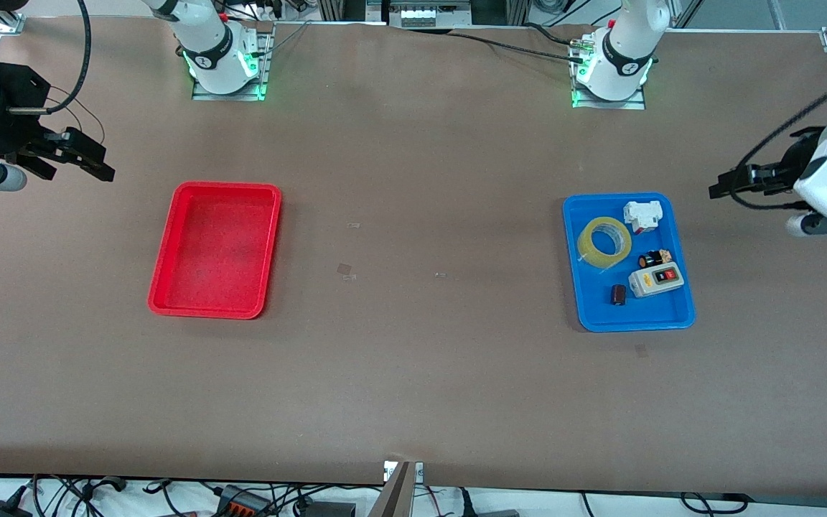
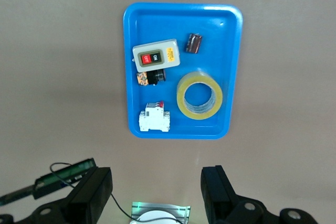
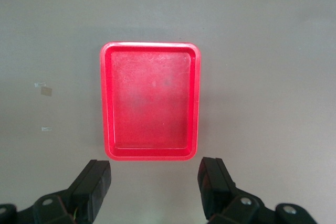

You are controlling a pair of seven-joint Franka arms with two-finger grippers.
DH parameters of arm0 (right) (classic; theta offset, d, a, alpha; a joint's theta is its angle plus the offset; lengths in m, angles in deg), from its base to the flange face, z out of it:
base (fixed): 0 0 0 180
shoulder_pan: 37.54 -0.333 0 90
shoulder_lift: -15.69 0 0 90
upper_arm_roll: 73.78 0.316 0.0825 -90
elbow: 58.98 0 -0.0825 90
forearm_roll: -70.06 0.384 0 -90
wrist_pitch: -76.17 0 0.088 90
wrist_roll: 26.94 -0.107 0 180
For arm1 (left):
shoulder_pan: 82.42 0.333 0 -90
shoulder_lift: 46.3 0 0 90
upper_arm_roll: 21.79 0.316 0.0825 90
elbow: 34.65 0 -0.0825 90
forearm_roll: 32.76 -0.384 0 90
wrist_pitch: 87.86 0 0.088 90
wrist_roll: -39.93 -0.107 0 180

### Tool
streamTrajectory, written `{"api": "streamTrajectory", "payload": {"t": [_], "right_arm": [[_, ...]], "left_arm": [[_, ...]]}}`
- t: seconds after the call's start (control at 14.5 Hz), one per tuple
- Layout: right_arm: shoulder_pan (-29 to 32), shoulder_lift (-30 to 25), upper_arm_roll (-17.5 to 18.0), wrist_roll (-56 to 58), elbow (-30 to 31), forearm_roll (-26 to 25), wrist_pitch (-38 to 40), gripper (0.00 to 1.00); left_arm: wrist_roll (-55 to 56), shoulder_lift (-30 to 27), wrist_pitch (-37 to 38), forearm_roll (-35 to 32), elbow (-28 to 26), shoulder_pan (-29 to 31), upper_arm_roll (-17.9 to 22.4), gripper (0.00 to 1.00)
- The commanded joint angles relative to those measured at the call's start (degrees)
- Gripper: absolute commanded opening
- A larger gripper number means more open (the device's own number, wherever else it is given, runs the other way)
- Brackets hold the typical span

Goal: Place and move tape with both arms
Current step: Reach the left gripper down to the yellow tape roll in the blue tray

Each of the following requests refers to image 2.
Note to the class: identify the black green USB hub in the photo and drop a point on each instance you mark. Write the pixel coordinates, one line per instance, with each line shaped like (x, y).
(68, 174)

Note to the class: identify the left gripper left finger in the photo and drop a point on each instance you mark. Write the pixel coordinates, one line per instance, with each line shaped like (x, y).
(89, 195)

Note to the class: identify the white circuit breaker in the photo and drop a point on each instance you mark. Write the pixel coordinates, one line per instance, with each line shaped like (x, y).
(155, 121)

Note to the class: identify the black orange push button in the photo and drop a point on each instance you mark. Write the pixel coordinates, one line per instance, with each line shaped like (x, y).
(157, 75)

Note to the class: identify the blue plastic tray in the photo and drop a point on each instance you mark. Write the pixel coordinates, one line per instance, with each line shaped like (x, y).
(157, 24)

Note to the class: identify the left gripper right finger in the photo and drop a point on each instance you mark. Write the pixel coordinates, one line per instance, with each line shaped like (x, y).
(218, 195)

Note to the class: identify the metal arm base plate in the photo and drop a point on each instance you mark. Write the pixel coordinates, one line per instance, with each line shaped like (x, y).
(162, 206)

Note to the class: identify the small brown black block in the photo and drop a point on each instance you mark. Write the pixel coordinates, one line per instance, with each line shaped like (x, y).
(194, 43)

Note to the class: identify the yellow packing tape roll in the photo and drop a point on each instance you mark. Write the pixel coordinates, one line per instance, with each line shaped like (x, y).
(199, 77)

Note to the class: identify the grey on-off switch box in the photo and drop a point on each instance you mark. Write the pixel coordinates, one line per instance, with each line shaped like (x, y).
(173, 44)

